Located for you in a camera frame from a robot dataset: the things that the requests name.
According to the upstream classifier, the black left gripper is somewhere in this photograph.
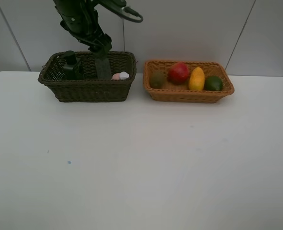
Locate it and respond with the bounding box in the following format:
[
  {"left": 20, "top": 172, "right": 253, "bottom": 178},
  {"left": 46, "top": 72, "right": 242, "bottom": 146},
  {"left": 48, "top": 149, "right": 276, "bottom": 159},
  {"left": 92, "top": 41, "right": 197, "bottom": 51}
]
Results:
[{"left": 54, "top": 0, "right": 112, "bottom": 58}]

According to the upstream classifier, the dark felt whiteboard eraser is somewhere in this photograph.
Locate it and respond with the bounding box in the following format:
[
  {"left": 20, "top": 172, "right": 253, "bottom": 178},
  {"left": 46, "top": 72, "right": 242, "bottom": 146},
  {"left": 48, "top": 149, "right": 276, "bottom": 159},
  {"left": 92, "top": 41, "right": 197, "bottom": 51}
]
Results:
[{"left": 94, "top": 53, "right": 112, "bottom": 80}]

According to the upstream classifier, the dark green pump bottle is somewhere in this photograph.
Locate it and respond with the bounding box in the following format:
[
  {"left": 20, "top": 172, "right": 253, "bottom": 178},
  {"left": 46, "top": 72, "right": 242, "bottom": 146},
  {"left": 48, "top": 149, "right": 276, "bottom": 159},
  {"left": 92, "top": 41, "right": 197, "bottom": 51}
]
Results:
[{"left": 61, "top": 50, "right": 84, "bottom": 81}]

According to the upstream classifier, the pink spray bottle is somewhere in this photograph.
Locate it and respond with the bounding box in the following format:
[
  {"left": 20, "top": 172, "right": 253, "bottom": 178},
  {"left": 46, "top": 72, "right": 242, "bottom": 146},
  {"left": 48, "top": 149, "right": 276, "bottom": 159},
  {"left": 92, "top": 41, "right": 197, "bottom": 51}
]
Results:
[{"left": 112, "top": 71, "right": 130, "bottom": 80}]

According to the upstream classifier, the brown kiwi fruit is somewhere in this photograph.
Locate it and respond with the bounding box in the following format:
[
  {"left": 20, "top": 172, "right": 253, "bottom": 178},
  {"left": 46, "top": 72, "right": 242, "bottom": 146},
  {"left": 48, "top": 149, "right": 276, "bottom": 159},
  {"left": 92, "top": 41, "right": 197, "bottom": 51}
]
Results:
[{"left": 149, "top": 71, "right": 166, "bottom": 89}]

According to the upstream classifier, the red pomegranate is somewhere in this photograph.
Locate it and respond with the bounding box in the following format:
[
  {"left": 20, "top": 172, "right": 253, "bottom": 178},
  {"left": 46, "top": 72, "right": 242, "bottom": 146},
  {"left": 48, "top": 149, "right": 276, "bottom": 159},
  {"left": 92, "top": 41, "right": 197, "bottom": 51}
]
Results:
[{"left": 167, "top": 62, "right": 190, "bottom": 85}]

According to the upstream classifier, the yellow mango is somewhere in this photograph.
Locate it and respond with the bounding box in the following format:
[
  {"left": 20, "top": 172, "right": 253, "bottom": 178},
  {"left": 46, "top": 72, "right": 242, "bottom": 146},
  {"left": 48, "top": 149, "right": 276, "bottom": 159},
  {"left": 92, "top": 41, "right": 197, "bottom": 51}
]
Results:
[{"left": 188, "top": 67, "right": 205, "bottom": 91}]

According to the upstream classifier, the green lime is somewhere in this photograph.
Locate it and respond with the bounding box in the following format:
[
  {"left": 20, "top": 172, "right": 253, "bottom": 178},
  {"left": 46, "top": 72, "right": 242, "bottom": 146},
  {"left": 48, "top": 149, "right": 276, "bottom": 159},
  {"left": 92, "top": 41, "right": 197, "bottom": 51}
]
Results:
[{"left": 204, "top": 76, "right": 223, "bottom": 91}]

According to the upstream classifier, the dark brown wicker basket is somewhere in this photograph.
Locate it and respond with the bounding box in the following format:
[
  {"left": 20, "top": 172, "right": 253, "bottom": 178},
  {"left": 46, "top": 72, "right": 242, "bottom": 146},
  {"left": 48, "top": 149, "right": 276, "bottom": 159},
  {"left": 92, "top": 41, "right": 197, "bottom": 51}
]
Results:
[{"left": 38, "top": 51, "right": 136, "bottom": 103}]

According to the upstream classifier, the orange wicker basket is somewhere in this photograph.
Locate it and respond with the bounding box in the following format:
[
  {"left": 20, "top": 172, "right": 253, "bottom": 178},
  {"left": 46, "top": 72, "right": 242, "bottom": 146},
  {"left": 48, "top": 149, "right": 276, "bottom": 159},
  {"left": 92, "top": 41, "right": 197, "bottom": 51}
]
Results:
[{"left": 143, "top": 60, "right": 235, "bottom": 103}]

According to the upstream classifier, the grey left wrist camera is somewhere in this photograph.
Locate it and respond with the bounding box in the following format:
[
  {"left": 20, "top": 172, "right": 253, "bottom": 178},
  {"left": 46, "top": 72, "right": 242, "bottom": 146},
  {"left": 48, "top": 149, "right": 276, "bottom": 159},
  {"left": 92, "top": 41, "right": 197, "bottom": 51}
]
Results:
[{"left": 99, "top": 0, "right": 127, "bottom": 13}]

